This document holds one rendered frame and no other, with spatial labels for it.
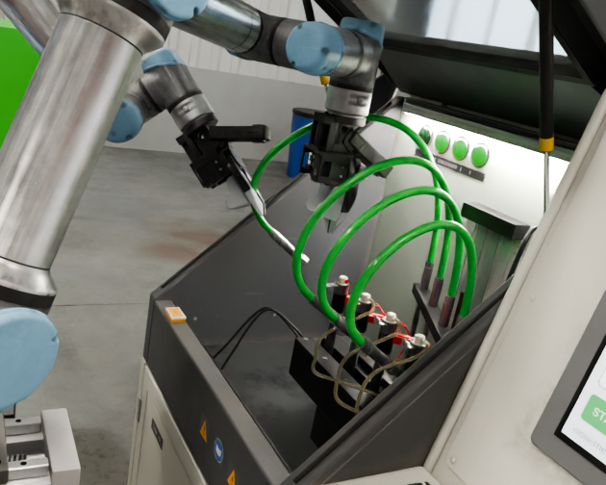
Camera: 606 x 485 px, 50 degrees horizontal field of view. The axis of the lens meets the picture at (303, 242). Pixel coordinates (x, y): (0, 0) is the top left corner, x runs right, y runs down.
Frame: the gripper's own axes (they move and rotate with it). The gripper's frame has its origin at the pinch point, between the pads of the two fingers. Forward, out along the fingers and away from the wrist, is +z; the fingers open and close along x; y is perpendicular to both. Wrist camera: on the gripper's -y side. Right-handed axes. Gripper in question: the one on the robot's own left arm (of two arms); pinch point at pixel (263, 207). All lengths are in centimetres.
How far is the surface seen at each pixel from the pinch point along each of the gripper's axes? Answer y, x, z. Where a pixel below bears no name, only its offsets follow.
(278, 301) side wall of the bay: 13.1, -30.4, 18.5
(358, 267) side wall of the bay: -6.9, -40.4, 22.0
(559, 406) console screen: -24, 42, 44
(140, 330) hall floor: 114, -193, 3
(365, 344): -6.2, 26.9, 27.8
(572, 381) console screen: -27, 42, 42
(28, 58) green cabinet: 108, -246, -169
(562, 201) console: -40, 32, 24
